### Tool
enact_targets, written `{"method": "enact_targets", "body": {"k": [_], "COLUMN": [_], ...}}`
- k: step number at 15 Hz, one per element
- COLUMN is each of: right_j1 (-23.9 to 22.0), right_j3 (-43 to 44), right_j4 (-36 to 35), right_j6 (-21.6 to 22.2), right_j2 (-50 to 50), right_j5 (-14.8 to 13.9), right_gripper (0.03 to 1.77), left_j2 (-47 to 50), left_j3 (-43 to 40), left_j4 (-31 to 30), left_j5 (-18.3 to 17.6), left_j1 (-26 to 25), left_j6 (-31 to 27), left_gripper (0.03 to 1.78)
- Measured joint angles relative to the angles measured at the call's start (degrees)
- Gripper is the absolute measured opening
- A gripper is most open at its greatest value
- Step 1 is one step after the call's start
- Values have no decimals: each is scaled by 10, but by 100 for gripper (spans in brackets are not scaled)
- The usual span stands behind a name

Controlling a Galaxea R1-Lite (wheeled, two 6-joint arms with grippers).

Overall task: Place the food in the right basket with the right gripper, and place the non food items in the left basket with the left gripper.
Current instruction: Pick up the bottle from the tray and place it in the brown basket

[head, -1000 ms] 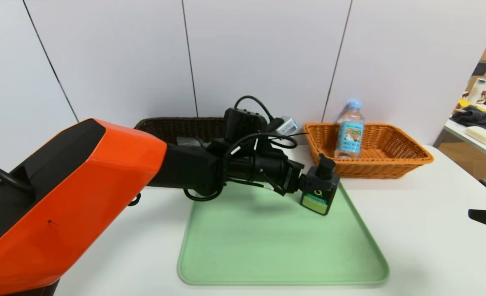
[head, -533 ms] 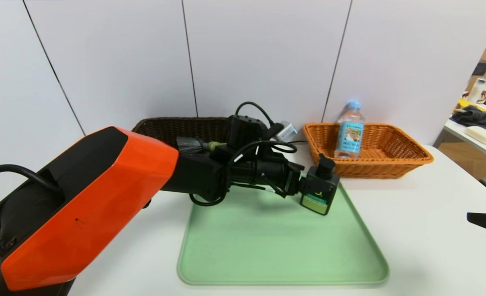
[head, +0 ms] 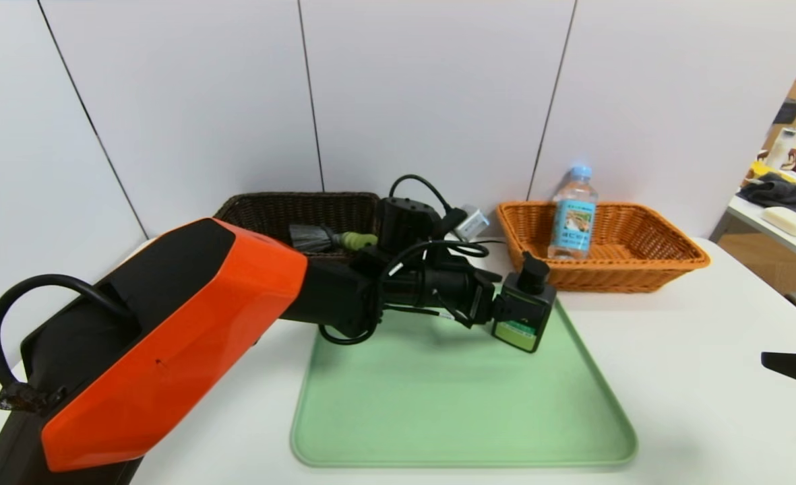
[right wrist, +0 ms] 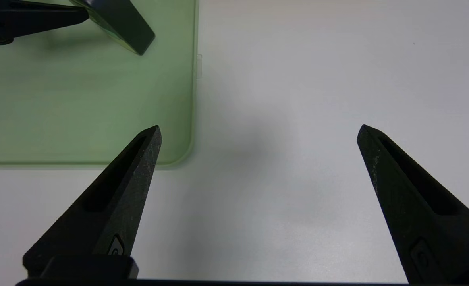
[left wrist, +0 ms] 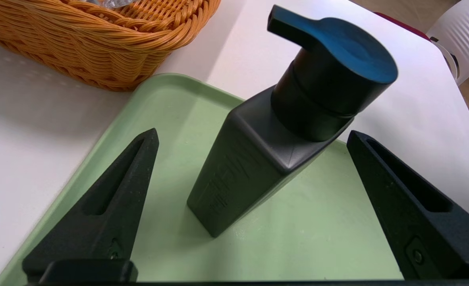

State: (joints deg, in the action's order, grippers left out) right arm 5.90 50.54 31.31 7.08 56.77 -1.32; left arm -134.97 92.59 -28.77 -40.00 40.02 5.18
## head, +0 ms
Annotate grey brush with green handle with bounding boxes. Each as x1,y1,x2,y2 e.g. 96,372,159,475
288,223,379,256

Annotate black pump bottle green label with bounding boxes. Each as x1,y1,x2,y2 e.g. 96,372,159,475
491,253,557,354

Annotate clear water bottle blue cap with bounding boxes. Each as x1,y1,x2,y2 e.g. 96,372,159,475
548,164,599,261

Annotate dark brown wicker basket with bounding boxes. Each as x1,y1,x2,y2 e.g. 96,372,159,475
213,191,382,264

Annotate orange wicker basket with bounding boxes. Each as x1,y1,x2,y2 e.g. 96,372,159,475
497,201,712,294

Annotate light green plastic tray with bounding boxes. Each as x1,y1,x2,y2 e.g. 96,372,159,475
290,286,638,469

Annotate dark grey cloth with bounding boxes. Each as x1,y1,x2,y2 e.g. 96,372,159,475
736,174,796,228

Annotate white soap block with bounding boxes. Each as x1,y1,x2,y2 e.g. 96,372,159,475
759,207,796,238

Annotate white plastic bottle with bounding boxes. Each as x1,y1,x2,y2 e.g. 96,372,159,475
764,128,795,172

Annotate thin black left wrist cable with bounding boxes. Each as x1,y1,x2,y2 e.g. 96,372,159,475
317,174,508,346

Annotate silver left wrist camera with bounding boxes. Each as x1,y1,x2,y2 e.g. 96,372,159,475
454,205,491,243

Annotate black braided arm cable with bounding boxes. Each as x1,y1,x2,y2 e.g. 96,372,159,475
0,273,135,413

